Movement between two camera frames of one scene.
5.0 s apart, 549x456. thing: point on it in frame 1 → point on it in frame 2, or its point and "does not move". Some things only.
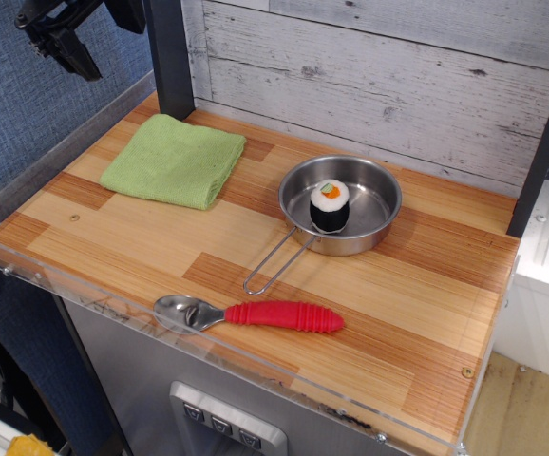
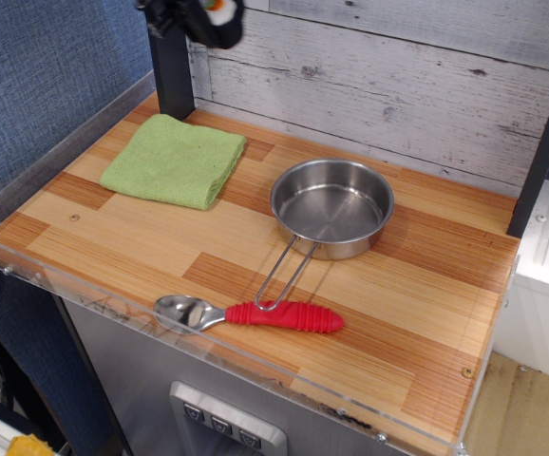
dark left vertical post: x=170 y=55 does not move
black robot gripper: x=50 y=26 → x=187 y=14
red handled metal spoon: x=195 y=313 does not move
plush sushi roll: x=329 y=206 → x=226 y=16
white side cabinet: x=539 y=323 does not move
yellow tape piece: x=28 y=445 does not move
